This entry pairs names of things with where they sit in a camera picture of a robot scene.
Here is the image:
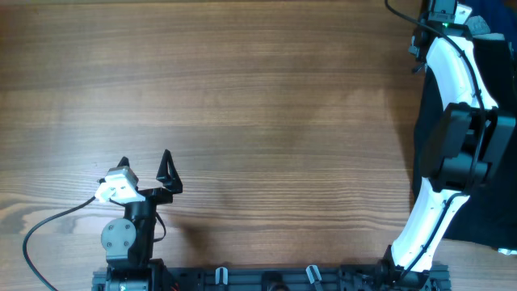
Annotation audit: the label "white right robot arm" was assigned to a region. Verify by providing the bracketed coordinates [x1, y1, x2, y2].
[390, 1, 515, 278]

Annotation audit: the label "black shorts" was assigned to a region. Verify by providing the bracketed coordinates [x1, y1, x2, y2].
[411, 34, 517, 251]

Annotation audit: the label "white garment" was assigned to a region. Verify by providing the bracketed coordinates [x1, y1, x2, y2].
[498, 248, 517, 255]

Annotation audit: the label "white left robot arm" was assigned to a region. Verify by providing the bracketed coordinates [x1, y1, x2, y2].
[92, 150, 183, 291]

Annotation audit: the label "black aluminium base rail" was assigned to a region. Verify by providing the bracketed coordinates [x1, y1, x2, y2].
[91, 265, 452, 291]

